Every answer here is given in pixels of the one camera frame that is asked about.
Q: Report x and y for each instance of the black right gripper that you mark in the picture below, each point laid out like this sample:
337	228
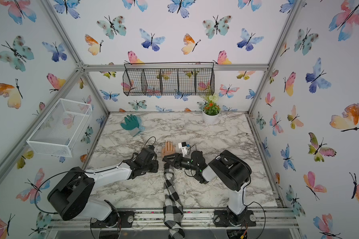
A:
176	164

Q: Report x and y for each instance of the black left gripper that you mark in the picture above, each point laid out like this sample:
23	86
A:
156	165

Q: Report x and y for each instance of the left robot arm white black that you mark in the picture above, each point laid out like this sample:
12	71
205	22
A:
71	197

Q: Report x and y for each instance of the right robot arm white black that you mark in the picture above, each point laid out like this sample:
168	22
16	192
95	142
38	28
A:
231	170

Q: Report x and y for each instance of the black white plaid sleeve forearm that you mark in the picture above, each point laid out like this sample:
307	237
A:
172	209

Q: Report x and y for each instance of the mannequin hand with long nails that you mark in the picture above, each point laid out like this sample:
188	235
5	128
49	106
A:
168	149

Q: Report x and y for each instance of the green grey work glove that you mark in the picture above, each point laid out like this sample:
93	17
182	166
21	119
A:
132	124

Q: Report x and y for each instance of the potted plant white pot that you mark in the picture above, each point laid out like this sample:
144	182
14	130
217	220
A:
211	109

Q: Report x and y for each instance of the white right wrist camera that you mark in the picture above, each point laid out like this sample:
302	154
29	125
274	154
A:
185	148

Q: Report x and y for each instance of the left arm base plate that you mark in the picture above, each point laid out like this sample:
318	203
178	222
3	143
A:
118	220

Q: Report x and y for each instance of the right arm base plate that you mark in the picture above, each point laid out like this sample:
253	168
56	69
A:
226	218

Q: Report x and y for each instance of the black wire wall basket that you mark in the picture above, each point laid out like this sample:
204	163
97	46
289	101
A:
169	79

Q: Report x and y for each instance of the white mesh wall basket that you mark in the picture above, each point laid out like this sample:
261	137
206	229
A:
59	130

